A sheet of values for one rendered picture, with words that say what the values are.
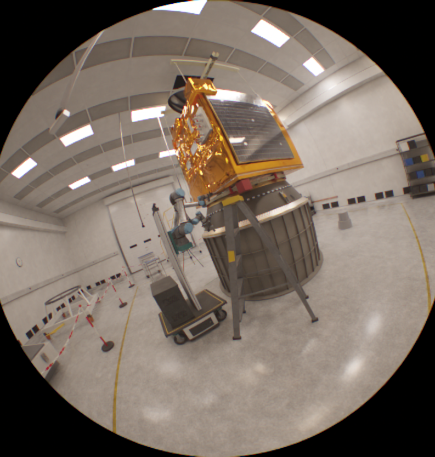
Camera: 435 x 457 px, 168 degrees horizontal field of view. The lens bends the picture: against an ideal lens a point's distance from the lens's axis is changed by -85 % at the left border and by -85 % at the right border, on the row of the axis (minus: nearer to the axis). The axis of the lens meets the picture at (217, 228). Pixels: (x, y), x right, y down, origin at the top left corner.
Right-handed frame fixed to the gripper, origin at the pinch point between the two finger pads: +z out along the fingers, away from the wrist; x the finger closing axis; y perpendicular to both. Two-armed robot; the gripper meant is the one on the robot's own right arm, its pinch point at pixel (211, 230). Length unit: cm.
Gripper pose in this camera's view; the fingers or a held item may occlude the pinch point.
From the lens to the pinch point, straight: 198.3
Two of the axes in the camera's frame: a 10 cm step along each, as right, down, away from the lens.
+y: -5.7, 6.8, -4.7
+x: 6.2, -0.3, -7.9
